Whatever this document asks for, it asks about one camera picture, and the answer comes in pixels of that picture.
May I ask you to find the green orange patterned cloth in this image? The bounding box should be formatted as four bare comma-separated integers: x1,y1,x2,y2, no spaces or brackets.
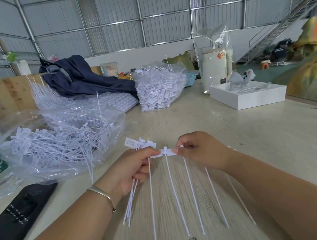
265,7,317,111

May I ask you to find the heap of short white tags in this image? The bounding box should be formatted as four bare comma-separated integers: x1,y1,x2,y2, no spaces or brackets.
132,61,191,113

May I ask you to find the black pouch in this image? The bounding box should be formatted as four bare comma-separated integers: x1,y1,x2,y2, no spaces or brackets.
0,181,64,240

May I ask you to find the white handheld controller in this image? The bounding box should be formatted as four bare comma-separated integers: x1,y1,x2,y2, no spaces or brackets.
227,68,258,92

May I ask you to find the person's left forearm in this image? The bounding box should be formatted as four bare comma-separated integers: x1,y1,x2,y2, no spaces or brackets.
0,184,126,240

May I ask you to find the green potted plant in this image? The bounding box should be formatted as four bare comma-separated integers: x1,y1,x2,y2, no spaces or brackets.
3,51,19,63

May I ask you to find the light blue plastic basket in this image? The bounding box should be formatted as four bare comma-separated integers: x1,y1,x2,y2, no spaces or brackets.
183,71,201,88

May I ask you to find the yellow cable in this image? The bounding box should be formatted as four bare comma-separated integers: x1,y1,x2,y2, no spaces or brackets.
117,73,135,83

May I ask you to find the navy blue jacket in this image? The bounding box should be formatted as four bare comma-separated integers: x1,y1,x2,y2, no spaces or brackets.
37,49,139,109

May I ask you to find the white flat box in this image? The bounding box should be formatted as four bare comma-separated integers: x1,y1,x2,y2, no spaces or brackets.
208,77,289,113

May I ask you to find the metal staircase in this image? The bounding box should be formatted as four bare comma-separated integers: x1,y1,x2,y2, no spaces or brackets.
229,0,317,64

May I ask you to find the wooden board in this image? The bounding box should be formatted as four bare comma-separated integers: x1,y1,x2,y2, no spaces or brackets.
0,66,106,123

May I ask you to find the white cylindrical container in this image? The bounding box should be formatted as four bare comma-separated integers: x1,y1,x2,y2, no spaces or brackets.
200,49,235,93

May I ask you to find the tall clear plastic bag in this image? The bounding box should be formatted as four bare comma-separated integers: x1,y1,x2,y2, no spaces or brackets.
191,22,238,96

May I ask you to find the bundle of white seal ties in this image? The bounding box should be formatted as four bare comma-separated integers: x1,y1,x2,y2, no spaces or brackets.
115,134,166,240

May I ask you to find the metal bangle bracelet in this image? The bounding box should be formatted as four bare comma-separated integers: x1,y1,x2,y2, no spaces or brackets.
87,183,117,215

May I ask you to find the person's right forearm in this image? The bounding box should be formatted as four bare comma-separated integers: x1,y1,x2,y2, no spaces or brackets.
220,143,317,240

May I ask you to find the clear plastic tub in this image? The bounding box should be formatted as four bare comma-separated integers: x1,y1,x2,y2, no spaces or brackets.
100,61,120,79

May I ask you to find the strip of joined seal ties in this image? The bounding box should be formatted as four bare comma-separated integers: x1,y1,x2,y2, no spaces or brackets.
150,138,258,240

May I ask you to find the pile of tags in clear bag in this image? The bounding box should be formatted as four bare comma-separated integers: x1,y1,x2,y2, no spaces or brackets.
0,72,132,190

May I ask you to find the person's right hand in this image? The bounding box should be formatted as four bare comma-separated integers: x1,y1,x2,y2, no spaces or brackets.
174,128,237,176

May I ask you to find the person's left hand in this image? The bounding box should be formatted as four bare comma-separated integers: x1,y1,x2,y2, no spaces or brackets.
90,145,167,205

